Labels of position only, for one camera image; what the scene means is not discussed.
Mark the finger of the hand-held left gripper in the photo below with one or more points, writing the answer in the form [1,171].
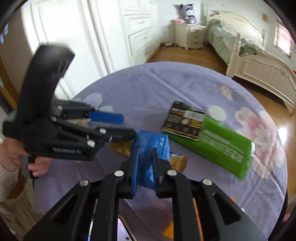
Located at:
[120,134]
[106,117]

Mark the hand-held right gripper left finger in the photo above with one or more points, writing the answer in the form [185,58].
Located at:
[133,190]

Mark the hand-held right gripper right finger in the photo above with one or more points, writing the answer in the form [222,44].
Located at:
[157,183]

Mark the tan snack wrapper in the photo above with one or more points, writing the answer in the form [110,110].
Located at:
[123,149]

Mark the blue packet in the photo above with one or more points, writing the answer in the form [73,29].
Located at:
[145,157]

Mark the person's left hand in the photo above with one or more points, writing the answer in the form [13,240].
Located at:
[12,154]

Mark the small biscuit wrapper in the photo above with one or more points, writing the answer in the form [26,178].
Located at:
[178,162]

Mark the smartphone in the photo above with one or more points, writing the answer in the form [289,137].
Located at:
[126,231]

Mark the purple floral tablecloth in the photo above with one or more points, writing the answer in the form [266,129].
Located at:
[150,92]

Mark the black snack packet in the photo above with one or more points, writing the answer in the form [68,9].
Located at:
[182,122]

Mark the green packet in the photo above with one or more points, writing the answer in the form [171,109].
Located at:
[222,146]

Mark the white wardrobe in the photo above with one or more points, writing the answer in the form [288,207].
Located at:
[138,30]

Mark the white power strip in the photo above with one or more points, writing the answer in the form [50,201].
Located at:
[168,44]

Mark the cream nightstand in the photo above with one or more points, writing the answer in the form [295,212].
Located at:
[192,36]

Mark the pink plush item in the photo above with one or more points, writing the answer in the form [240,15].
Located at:
[179,20]

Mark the purple plush toy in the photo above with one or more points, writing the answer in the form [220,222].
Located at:
[188,14]

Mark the cream bed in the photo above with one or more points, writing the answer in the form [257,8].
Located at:
[254,62]

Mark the window with brown blind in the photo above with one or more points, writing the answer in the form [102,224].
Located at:
[283,37]

